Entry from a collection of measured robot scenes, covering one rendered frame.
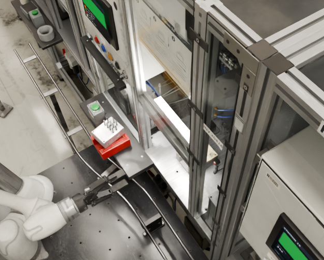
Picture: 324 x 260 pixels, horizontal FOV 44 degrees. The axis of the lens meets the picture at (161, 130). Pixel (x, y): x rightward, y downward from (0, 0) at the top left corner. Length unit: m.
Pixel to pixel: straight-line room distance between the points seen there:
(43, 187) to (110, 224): 0.38
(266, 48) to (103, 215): 1.48
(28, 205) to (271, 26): 1.24
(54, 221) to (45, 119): 1.87
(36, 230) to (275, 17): 1.14
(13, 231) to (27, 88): 1.97
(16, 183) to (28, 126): 1.52
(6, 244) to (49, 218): 0.34
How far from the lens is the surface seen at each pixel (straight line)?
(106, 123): 1.92
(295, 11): 0.96
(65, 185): 2.23
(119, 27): 1.43
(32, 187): 1.95
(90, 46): 1.82
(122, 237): 2.05
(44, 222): 1.61
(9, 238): 1.89
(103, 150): 1.94
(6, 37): 4.20
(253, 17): 0.93
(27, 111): 3.50
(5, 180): 1.89
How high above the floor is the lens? 2.59
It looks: 55 degrees down
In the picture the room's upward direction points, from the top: 4 degrees counter-clockwise
